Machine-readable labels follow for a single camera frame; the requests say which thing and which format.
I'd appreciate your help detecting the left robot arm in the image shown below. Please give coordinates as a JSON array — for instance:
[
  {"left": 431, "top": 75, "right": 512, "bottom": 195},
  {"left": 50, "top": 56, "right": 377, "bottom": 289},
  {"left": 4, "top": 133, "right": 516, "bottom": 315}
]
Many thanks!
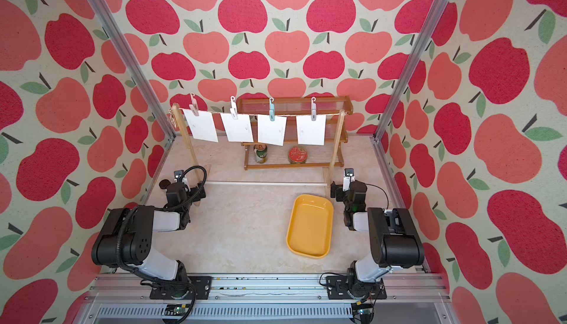
[{"left": 91, "top": 182, "right": 206, "bottom": 297}]

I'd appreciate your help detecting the yellow plastic tray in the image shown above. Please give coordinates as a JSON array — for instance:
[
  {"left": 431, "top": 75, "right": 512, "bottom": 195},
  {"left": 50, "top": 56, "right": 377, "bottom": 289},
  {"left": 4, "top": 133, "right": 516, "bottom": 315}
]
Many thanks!
[{"left": 286, "top": 194, "right": 334, "bottom": 259}]

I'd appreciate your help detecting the pink clothespin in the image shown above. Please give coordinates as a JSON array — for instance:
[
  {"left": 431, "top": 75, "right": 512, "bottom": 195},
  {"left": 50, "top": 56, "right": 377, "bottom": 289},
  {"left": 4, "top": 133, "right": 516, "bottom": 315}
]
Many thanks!
[{"left": 190, "top": 93, "right": 199, "bottom": 117}]

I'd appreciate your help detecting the wooden shelf rack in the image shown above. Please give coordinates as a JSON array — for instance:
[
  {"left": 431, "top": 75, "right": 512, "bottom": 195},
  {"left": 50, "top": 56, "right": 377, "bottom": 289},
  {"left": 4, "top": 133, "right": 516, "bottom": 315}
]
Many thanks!
[{"left": 236, "top": 97, "right": 353, "bottom": 171}]

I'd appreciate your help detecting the right aluminium frame post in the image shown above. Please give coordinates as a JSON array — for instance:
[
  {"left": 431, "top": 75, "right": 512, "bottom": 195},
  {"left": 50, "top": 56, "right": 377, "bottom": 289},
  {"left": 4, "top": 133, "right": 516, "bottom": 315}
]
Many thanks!
[{"left": 374, "top": 0, "right": 449, "bottom": 143}]

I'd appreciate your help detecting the wooden string stand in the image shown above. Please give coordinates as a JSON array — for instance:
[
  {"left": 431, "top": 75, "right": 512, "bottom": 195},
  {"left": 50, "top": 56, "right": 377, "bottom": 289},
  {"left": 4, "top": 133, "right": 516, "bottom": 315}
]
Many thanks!
[{"left": 167, "top": 102, "right": 347, "bottom": 201}]

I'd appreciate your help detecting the teal clothespin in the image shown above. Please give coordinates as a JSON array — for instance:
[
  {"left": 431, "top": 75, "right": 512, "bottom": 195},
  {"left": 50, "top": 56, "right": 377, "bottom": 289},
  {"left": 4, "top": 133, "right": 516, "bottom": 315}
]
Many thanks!
[{"left": 269, "top": 98, "right": 276, "bottom": 122}]

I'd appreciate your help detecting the round red tin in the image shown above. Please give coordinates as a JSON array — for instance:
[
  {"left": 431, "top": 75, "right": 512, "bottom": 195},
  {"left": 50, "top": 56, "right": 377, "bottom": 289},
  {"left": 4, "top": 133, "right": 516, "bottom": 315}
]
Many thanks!
[{"left": 288, "top": 145, "right": 308, "bottom": 164}]

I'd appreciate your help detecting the white clothespin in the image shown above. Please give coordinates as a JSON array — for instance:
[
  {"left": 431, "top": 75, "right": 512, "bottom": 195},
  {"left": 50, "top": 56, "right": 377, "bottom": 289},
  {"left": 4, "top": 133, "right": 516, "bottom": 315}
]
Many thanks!
[{"left": 230, "top": 96, "right": 239, "bottom": 120}]

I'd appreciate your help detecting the white postcard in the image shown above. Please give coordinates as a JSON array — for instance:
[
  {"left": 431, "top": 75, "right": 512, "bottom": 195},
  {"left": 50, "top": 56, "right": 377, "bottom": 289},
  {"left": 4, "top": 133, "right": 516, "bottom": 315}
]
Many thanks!
[
  {"left": 220, "top": 113, "right": 254, "bottom": 143},
  {"left": 296, "top": 114, "right": 326, "bottom": 145},
  {"left": 183, "top": 109, "right": 218, "bottom": 143},
  {"left": 257, "top": 114, "right": 287, "bottom": 146}
]

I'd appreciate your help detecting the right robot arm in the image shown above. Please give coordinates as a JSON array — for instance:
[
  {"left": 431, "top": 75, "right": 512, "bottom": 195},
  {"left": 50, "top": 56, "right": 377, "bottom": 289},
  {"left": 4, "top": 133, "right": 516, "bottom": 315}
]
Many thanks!
[{"left": 336, "top": 181, "right": 425, "bottom": 297}]

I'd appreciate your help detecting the left aluminium frame post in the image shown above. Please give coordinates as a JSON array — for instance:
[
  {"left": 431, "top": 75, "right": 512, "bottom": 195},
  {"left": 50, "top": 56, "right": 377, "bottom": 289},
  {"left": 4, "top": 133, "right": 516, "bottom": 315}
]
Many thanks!
[{"left": 87, "top": 0, "right": 177, "bottom": 141}]

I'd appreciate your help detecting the glass jar black lid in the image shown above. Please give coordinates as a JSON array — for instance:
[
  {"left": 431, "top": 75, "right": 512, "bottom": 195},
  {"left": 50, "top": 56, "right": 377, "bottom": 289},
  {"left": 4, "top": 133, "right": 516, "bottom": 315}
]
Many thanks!
[{"left": 159, "top": 179, "right": 171, "bottom": 190}]

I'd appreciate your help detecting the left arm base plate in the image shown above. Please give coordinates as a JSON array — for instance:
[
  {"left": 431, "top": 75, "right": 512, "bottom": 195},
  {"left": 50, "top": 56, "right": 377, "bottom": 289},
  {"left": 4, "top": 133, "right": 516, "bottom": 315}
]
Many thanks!
[{"left": 149, "top": 276, "right": 212, "bottom": 300}]

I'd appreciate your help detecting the grey clothespin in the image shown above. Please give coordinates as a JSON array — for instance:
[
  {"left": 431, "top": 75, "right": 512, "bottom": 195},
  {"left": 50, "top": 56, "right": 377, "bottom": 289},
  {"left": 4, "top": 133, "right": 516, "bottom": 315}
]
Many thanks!
[{"left": 311, "top": 97, "right": 317, "bottom": 121}]

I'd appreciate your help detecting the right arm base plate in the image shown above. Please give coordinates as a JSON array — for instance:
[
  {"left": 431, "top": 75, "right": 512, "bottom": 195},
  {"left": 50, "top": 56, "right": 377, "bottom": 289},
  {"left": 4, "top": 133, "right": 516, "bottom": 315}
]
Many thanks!
[{"left": 322, "top": 275, "right": 388, "bottom": 301}]

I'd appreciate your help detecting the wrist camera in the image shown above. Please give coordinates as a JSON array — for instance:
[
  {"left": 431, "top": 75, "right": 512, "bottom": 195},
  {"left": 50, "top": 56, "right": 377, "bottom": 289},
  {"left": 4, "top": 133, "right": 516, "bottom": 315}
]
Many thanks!
[
  {"left": 174, "top": 170, "right": 185, "bottom": 182},
  {"left": 342, "top": 168, "right": 355, "bottom": 192}
]

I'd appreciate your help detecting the aluminium frame post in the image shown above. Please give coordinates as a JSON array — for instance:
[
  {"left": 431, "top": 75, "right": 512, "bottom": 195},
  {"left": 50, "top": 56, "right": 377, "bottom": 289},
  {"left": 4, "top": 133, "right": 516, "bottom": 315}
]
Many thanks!
[
  {"left": 374, "top": 0, "right": 449, "bottom": 143},
  {"left": 87, "top": 0, "right": 177, "bottom": 141}
]

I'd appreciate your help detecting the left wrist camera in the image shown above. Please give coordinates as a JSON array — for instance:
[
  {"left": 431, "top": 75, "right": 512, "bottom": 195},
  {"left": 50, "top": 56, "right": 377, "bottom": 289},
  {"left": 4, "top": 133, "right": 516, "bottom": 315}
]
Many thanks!
[{"left": 174, "top": 170, "right": 185, "bottom": 182}]

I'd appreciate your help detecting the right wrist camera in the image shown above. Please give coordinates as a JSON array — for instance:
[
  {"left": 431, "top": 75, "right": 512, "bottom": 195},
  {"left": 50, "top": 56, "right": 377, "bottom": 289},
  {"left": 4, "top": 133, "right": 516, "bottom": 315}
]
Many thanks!
[{"left": 342, "top": 168, "right": 355, "bottom": 192}]

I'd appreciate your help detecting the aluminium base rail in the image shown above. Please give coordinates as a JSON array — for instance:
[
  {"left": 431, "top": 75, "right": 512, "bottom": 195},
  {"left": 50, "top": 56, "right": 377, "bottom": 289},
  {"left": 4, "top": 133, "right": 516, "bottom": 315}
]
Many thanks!
[{"left": 71, "top": 272, "right": 459, "bottom": 323}]

